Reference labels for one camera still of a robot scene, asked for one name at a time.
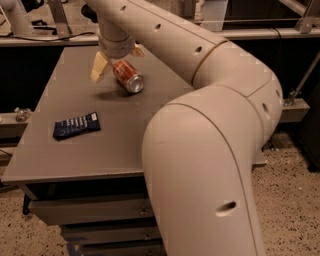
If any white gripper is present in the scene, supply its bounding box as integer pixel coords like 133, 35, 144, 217
90, 35, 145, 83

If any red coke can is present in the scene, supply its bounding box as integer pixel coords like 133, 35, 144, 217
113, 59, 144, 93

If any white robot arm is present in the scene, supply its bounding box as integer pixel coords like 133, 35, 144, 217
85, 0, 282, 256

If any dark blue snack packet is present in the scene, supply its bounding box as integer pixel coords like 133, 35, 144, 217
53, 112, 101, 141

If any grey drawer cabinet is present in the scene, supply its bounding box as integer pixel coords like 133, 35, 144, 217
1, 44, 268, 256

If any crumpled clear plastic bottle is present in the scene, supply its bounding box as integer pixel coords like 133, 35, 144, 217
14, 107, 32, 122

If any white pipe leg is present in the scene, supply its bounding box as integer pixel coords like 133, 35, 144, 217
0, 0, 34, 35

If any top grey drawer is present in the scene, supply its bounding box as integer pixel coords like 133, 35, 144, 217
29, 194, 153, 225

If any grey drawer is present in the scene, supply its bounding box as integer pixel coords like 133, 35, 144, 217
80, 240, 166, 256
29, 194, 153, 225
62, 222, 161, 245

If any middle grey drawer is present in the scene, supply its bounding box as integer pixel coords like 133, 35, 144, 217
62, 222, 161, 245

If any bottom grey drawer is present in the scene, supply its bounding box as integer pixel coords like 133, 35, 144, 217
80, 240, 166, 256

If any black cable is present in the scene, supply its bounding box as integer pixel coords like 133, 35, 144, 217
6, 31, 96, 43

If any grey metal rail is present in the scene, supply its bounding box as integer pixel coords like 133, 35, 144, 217
0, 28, 320, 47

